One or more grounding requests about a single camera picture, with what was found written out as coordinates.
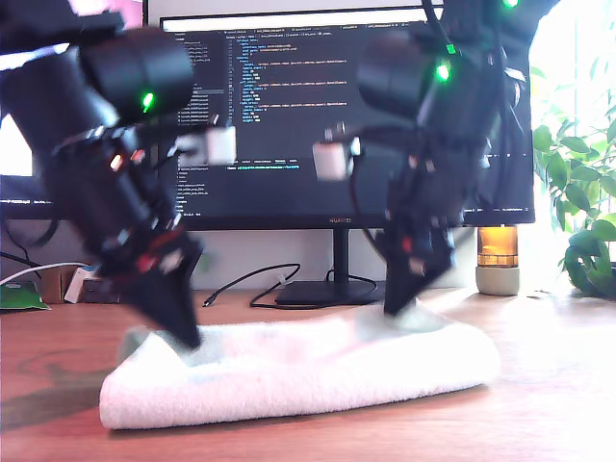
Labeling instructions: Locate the wide black monitor with stand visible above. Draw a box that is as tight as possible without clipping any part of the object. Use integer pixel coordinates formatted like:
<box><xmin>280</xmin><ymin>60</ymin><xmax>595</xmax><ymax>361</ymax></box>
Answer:
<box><xmin>156</xmin><ymin>4</ymin><xmax>536</xmax><ymax>307</ymax></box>

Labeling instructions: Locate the green snack bag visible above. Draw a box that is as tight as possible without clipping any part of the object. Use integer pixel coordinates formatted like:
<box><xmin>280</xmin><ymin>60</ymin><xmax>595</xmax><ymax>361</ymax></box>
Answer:
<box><xmin>0</xmin><ymin>281</ymin><xmax>51</xmax><ymax>313</ymax></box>

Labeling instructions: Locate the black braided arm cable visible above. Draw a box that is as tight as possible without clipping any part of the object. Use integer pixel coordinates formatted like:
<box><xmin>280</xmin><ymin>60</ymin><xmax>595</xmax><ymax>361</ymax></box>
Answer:
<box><xmin>26</xmin><ymin>216</ymin><xmax>62</xmax><ymax>249</ymax></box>

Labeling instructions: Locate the amber glass jar grey base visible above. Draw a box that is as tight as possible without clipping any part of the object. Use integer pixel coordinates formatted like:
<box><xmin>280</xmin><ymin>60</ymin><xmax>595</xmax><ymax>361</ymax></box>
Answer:
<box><xmin>475</xmin><ymin>225</ymin><xmax>522</xmax><ymax>297</ymax></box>

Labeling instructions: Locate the black desk cable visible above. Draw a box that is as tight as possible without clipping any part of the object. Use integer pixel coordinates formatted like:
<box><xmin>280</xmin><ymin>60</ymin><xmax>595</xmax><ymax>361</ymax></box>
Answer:
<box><xmin>0</xmin><ymin>252</ymin><xmax>42</xmax><ymax>270</ymax></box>

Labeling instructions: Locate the black monitor with terminal screen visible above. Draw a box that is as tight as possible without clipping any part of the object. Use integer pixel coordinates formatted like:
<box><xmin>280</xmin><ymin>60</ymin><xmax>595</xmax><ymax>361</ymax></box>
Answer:
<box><xmin>0</xmin><ymin>0</ymin><xmax>153</xmax><ymax>222</ymax></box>

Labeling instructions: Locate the black USB cable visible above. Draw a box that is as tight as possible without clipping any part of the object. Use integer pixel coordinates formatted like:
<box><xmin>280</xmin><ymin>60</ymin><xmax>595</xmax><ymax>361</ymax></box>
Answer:
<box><xmin>201</xmin><ymin>263</ymin><xmax>302</xmax><ymax>310</ymax></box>

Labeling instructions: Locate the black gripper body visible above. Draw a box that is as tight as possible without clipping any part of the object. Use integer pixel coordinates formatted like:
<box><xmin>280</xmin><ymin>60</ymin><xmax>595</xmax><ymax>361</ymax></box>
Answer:
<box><xmin>54</xmin><ymin>133</ymin><xmax>204</xmax><ymax>281</ymax></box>
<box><xmin>383</xmin><ymin>142</ymin><xmax>483</xmax><ymax>271</ymax></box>

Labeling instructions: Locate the green leafy houseplant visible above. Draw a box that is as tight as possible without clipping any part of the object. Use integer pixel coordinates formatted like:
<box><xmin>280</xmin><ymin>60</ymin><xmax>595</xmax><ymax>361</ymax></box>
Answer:
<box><xmin>528</xmin><ymin>28</ymin><xmax>616</xmax><ymax>298</ymax></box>

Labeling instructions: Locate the thin black cable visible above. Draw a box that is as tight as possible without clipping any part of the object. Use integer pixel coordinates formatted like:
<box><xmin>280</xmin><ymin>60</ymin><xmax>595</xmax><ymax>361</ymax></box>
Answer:
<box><xmin>0</xmin><ymin>219</ymin><xmax>31</xmax><ymax>256</ymax></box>

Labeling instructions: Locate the brown cardboard box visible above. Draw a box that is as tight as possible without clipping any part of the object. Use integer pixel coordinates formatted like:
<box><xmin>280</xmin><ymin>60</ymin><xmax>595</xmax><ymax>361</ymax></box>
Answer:
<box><xmin>38</xmin><ymin>265</ymin><xmax>78</xmax><ymax>305</ymax></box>

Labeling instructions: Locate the white cable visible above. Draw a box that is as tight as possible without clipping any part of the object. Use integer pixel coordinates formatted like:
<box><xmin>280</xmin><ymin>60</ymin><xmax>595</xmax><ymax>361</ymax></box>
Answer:
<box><xmin>0</xmin><ymin>262</ymin><xmax>92</xmax><ymax>288</ymax></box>

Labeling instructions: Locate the white pink tea towel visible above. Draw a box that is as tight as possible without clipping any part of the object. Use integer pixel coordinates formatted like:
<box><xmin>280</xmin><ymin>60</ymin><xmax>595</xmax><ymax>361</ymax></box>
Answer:
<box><xmin>98</xmin><ymin>300</ymin><xmax>501</xmax><ymax>430</ymax></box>

